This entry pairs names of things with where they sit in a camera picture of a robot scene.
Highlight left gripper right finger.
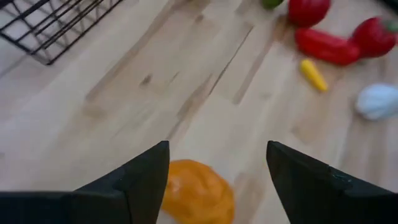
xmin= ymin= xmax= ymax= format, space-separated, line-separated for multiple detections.
xmin=266 ymin=140 xmax=398 ymax=224

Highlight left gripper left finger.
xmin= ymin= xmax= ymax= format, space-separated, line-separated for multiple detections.
xmin=0 ymin=140 xmax=170 ymax=224

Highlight orange bumpy vegetable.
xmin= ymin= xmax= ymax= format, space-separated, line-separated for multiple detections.
xmin=160 ymin=159 xmax=236 ymax=224

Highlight white garlic bulb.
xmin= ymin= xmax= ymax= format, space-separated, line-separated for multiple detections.
xmin=355 ymin=82 xmax=398 ymax=121

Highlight small yellow pepper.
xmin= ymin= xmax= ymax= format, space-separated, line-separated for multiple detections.
xmin=299 ymin=58 xmax=330 ymax=93

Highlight long red pepper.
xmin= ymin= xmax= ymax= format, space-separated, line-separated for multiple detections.
xmin=294 ymin=27 xmax=361 ymax=67

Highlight red strawberry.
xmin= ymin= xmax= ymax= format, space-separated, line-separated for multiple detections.
xmin=351 ymin=16 xmax=398 ymax=59

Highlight glossy red round fruit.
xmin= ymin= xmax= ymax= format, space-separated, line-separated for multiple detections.
xmin=287 ymin=0 xmax=331 ymax=28

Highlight green lime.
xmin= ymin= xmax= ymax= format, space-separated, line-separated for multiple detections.
xmin=261 ymin=0 xmax=284 ymax=10

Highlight black wire basket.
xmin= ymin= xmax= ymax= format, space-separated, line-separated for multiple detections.
xmin=0 ymin=0 xmax=124 ymax=66

